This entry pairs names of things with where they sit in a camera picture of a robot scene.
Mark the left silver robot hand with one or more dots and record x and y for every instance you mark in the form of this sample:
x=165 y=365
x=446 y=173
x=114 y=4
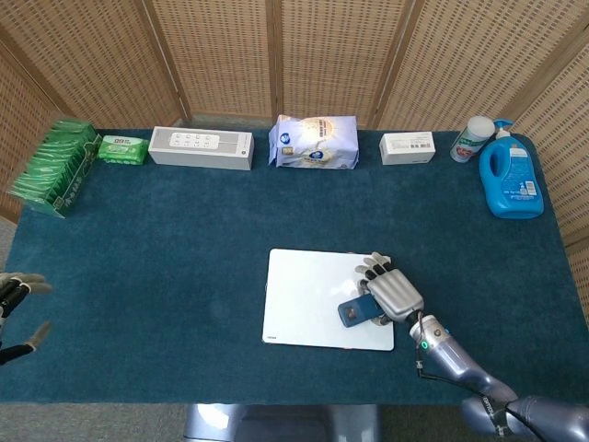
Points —
x=7 y=299

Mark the blue whiteboard eraser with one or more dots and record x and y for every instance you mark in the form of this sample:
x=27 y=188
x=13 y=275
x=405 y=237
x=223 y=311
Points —
x=356 y=312

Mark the grey robot torso base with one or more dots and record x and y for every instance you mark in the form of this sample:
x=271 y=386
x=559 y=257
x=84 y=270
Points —
x=280 y=423

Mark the bamboo folding screen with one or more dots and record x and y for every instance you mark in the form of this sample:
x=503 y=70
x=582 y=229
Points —
x=230 y=55

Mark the long white power strip box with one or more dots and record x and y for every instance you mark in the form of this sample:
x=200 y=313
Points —
x=202 y=149

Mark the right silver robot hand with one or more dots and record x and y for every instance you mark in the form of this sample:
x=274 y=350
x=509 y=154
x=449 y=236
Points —
x=396 y=294

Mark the small white carton box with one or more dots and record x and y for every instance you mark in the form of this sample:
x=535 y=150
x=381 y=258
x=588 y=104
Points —
x=407 y=147

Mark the white rectangular whiteboard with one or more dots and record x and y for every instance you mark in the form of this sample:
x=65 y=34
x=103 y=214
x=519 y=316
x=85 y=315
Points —
x=303 y=299

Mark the blue detergent pump bottle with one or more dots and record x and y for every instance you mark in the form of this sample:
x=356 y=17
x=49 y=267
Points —
x=513 y=179

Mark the blue carpet table cover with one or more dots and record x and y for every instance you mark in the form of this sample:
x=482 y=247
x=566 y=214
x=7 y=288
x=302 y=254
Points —
x=184 y=239

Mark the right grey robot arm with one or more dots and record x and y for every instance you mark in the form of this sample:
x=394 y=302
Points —
x=455 y=364

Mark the green tea packet display box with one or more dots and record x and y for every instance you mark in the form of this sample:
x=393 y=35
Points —
x=50 y=175

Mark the pale blue tissue pack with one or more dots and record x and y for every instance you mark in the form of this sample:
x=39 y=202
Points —
x=315 y=143

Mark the white-lidded wipes canister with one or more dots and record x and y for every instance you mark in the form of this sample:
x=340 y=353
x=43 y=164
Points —
x=467 y=143

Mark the green wet wipes pack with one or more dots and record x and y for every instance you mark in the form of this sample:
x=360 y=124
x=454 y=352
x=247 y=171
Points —
x=122 y=149

